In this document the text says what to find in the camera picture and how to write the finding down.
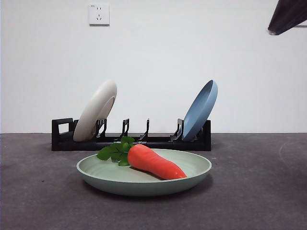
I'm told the blue plate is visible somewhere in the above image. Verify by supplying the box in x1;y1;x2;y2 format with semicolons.
181;80;218;141

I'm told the white wall socket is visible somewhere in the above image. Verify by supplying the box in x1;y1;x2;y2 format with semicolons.
89;3;110;26

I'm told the cream plate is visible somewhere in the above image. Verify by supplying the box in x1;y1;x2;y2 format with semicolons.
73;79;118;142

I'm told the green plate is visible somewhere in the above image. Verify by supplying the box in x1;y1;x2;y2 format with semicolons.
76;148;213;197

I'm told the black plate rack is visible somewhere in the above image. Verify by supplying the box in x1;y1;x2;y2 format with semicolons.
51;117;212;152

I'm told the orange carrot with green leaves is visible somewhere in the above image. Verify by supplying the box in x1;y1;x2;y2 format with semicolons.
96;136;188;181

